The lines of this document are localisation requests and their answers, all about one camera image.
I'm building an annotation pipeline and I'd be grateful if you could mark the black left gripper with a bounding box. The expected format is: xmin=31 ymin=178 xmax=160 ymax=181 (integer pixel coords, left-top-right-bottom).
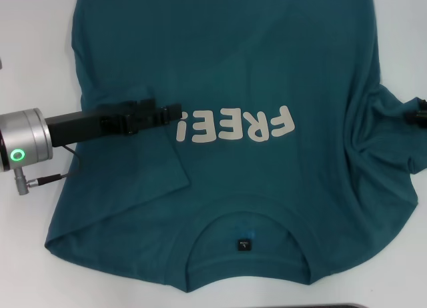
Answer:
xmin=44 ymin=97 xmax=183 ymax=149

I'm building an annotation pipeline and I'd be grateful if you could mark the teal blue printed t-shirt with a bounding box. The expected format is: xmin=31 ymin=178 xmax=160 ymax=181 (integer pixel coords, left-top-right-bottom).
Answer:
xmin=44 ymin=0 xmax=427 ymax=286

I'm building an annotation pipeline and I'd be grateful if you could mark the dark grey flat panel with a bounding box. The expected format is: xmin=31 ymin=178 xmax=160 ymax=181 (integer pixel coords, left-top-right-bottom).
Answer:
xmin=298 ymin=303 xmax=368 ymax=308

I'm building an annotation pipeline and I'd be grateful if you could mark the left gripper cable with plug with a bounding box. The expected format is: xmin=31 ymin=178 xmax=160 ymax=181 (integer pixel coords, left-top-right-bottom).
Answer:
xmin=13 ymin=144 xmax=81 ymax=197

